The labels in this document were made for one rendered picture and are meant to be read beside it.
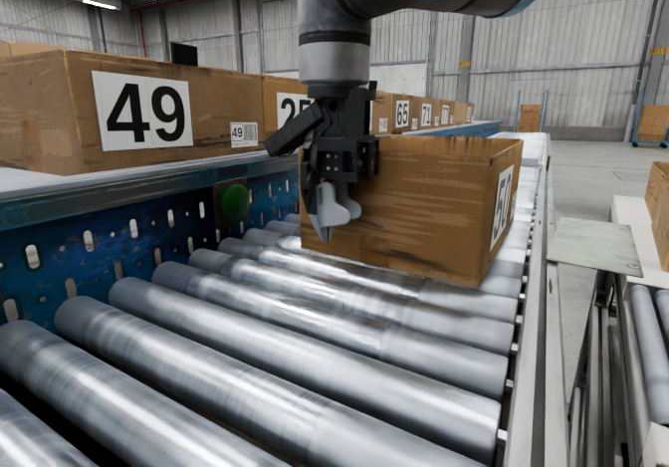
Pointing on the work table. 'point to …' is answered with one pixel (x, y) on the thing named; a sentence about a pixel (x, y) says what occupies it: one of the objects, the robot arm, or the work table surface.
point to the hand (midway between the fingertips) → (322, 232)
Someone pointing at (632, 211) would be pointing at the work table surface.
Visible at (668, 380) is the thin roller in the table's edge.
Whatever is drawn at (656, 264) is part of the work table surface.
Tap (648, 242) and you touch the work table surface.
